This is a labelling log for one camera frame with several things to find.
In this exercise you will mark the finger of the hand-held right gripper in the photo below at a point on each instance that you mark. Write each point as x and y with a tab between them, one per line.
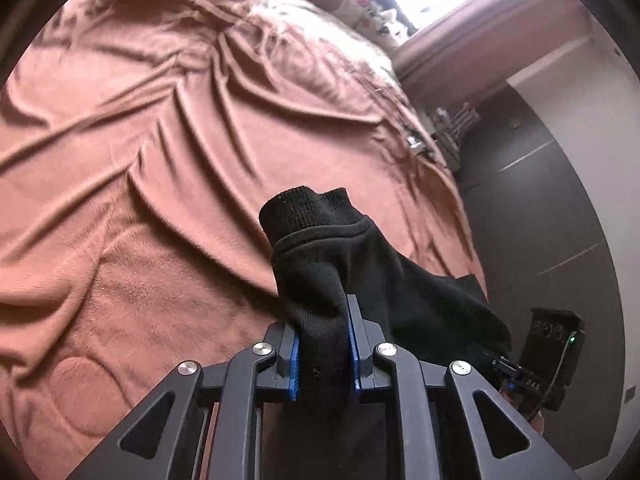
502	362

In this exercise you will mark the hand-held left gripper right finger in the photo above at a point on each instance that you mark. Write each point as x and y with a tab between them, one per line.
356	360

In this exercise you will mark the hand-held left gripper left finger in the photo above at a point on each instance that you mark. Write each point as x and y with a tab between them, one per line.
294	365

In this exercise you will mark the black sweatshirt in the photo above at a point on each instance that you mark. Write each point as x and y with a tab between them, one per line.
320	280

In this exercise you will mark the person's right hand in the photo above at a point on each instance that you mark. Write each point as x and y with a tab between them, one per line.
536	422

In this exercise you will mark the grey wardrobe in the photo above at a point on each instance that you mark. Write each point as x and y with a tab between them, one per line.
550	210

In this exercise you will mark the small black white object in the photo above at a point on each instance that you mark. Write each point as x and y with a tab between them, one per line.
414	141

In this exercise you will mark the brown blanket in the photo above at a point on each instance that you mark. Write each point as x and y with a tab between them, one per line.
150	160

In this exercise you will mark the pink curtain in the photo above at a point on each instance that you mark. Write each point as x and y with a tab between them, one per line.
500	25

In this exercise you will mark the wall socket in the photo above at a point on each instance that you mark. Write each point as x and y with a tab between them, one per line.
631	393

